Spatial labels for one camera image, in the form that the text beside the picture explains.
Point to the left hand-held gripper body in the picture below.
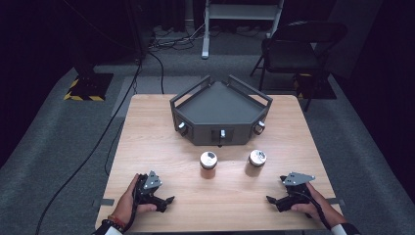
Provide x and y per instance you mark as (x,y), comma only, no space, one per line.
(150,182)

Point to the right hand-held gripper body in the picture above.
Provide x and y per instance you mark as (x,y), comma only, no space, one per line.
(297,179)

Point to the person's left hand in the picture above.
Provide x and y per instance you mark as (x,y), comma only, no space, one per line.
(125,205)

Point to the person's right hand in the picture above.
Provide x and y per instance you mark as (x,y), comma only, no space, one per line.
(321,207)

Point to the brown jar with silver lid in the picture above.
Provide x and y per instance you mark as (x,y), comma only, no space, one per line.
(257,158)
(208,160)

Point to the grey tape strip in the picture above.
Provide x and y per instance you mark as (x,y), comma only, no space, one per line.
(107,202)
(336,201)

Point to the black base with yellow stripes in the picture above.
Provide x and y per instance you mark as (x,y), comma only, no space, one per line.
(88,86)
(321,88)

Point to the grey corner shelf rack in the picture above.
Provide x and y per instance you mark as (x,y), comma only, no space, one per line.
(220,104)

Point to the black folding chair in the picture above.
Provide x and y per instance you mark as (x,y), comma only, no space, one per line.
(290,52)

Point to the white metal stand frame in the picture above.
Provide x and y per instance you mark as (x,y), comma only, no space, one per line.
(239,11)

